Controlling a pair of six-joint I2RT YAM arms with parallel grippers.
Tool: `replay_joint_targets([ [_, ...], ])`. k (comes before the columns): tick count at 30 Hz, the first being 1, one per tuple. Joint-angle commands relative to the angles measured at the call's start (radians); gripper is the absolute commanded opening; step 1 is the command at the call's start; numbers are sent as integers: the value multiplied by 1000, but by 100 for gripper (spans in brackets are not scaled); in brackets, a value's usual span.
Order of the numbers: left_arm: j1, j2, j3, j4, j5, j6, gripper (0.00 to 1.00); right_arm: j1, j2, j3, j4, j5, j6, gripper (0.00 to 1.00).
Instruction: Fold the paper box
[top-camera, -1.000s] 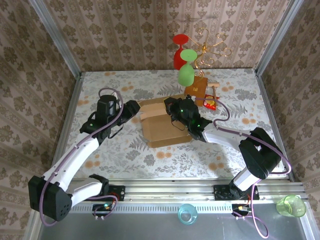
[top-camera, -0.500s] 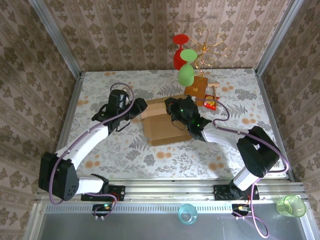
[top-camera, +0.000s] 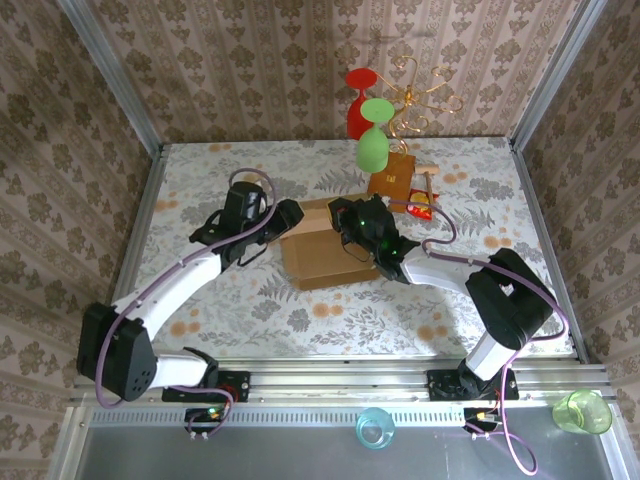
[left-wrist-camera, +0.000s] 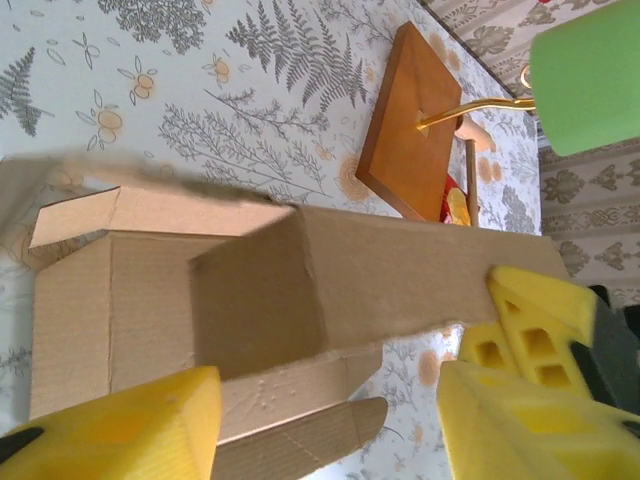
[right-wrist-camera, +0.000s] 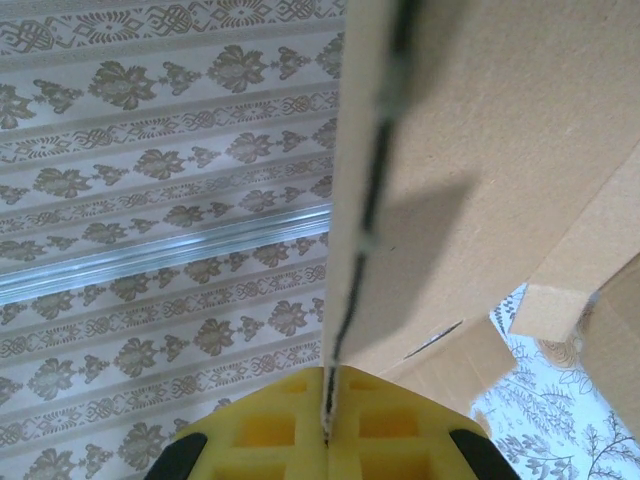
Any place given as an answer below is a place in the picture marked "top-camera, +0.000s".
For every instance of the small black circuit board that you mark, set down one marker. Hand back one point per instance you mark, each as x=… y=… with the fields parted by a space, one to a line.
x=480 y=419
x=205 y=417

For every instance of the brown wooden board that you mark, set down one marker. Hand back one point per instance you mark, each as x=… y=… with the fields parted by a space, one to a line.
x=395 y=180

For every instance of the floral patterned table cover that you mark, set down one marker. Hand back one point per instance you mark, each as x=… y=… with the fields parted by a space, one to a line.
x=350 y=325

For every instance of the aluminium mounting rail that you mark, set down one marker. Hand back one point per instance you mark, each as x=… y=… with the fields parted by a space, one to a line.
x=340 y=382

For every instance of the small wooden mallet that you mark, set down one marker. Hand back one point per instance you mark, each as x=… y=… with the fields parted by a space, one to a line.
x=428 y=170

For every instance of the aluminium table side rail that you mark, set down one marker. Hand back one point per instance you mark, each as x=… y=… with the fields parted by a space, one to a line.
x=145 y=210
x=542 y=225

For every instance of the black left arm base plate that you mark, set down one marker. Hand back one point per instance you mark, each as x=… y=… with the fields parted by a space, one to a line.
x=240 y=385

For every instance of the grey metal tray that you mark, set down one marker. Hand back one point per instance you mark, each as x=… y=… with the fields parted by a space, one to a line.
x=300 y=460

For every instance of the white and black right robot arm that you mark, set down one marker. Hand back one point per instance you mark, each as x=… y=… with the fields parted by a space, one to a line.
x=440 y=272

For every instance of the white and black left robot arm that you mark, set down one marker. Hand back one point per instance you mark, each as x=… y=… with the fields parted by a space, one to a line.
x=170 y=285

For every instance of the blue plastic cup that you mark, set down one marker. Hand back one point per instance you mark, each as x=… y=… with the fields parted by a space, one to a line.
x=375 y=430

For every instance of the aluminium frame post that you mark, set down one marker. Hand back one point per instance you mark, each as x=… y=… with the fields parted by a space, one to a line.
x=555 y=75
x=107 y=75

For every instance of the red snack packet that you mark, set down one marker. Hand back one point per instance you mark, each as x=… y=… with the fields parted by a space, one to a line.
x=422 y=204

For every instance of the green plastic cup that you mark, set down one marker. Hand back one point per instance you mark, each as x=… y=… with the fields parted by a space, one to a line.
x=582 y=412

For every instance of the green plastic wine glass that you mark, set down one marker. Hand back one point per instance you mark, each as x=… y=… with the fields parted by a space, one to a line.
x=372 y=150

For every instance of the brown cardboard paper box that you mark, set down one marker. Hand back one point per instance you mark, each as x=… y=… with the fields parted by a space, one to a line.
x=320 y=260

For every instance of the red plastic wine glass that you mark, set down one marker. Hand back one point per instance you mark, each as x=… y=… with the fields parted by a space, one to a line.
x=356 y=117

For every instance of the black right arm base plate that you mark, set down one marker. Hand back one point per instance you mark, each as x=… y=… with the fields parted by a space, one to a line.
x=440 y=385

